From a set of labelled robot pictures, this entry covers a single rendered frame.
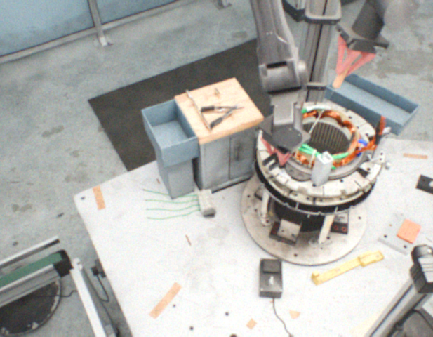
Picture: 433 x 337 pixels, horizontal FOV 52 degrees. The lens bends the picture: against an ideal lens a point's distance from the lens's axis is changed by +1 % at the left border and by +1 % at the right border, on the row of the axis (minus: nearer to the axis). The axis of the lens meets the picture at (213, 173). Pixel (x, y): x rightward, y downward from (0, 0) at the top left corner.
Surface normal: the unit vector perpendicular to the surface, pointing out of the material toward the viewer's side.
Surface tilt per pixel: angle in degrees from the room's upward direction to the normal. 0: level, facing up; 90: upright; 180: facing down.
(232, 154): 90
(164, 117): 90
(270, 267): 0
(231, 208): 0
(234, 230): 0
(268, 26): 75
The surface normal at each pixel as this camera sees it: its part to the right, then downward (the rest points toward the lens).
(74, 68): -0.01, -0.62
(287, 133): -0.14, 0.77
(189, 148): 0.41, 0.72
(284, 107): -0.33, -0.56
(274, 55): -0.22, 0.58
